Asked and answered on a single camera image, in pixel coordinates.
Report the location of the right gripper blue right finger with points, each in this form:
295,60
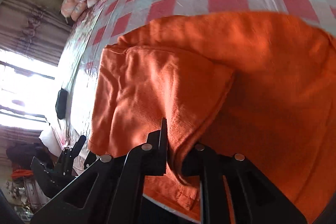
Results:
194,163

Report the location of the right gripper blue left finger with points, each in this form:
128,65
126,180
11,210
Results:
156,157

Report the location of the orange fleece pants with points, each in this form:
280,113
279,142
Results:
257,83

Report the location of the striped purple curtain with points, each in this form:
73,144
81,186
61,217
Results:
33,31

